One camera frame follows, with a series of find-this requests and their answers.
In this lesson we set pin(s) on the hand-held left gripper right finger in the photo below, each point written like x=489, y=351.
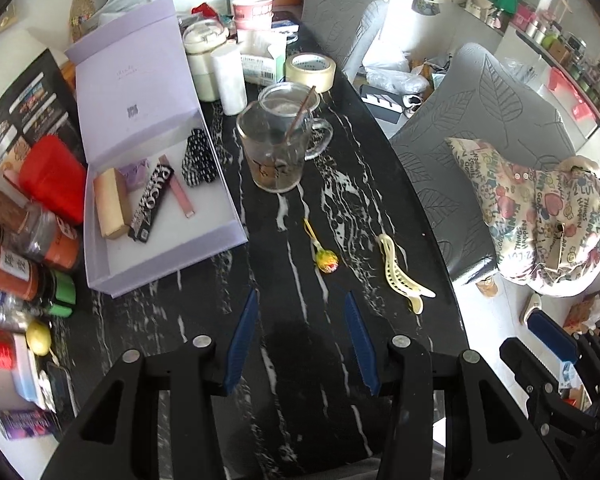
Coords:
x=362, y=345

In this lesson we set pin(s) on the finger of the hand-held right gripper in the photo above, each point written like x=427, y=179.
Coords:
x=555, y=337
x=530, y=365

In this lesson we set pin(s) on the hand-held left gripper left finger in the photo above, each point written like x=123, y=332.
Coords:
x=242, y=340

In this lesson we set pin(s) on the yellow lollipop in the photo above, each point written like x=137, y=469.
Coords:
x=327, y=261

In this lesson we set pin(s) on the pink lip gloss tube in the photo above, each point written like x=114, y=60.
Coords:
x=177, y=187

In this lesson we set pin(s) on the black lip gloss box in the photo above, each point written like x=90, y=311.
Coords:
x=152, y=200

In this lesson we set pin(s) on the beige block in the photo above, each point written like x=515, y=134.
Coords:
x=111, y=205

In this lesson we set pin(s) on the black polka dot scrunchie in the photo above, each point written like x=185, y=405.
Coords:
x=197, y=142

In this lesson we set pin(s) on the lavender gift box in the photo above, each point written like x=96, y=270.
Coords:
x=130, y=85

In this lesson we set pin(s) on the beige slipper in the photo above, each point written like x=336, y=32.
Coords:
x=530, y=307

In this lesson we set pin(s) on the cream hair clip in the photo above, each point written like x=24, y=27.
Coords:
x=395, y=272

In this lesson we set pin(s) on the brown slipper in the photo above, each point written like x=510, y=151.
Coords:
x=487, y=286

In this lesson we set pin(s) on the colourful printed cushion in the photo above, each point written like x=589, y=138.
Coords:
x=530, y=210

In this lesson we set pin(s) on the black white checkered scrunchie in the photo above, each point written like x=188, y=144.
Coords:
x=200, y=175

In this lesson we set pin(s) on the glass mug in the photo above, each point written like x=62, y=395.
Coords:
x=275, y=170

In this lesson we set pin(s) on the yellow lemon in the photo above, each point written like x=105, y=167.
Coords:
x=38, y=338

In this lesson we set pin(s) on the white blue box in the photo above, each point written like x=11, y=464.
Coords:
x=30, y=380

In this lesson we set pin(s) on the green cap clear jar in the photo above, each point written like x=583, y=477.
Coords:
x=25, y=310

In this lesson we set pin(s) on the grey leaf pattern chair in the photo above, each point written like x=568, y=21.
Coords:
x=340, y=15
x=455, y=135

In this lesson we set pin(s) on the purple printed box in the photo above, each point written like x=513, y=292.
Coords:
x=27, y=424

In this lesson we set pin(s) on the brown stirring stick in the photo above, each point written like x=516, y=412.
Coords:
x=300, y=112

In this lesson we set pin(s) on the red label can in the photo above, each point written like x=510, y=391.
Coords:
x=2, y=347

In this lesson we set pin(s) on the black shoe box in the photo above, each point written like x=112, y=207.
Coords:
x=380, y=105

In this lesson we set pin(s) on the pink plastic bag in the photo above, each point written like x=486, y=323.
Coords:
x=570, y=92

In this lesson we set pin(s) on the white shoe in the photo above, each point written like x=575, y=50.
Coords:
x=412, y=102

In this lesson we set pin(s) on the white counter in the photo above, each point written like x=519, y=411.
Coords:
x=545, y=90

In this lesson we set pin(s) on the red plastic container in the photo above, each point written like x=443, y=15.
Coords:
x=50, y=175

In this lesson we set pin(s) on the white tissue roll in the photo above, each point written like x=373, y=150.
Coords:
x=227, y=80

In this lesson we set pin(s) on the clear plastic bag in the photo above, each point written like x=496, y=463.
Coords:
x=400, y=80

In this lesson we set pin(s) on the clear tape roll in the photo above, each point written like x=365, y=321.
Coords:
x=300, y=77

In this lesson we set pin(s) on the cream thermos jar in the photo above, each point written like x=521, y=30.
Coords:
x=202, y=70

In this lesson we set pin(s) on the white green medicine box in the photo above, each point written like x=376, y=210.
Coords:
x=260, y=67

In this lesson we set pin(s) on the brown spice jar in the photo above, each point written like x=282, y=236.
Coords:
x=5, y=200

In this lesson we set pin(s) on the white plastic bag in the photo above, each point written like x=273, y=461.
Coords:
x=385, y=57

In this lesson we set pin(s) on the dark blue case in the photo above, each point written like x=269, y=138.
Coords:
x=285, y=25

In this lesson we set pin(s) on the black printed bag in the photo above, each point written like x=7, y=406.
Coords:
x=25, y=105

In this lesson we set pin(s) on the pink paper bowl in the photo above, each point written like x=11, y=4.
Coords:
x=252, y=10

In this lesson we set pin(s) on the red cloth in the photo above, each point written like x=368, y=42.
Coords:
x=205, y=9

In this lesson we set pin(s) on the woven straw mat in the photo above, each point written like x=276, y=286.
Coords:
x=83, y=12

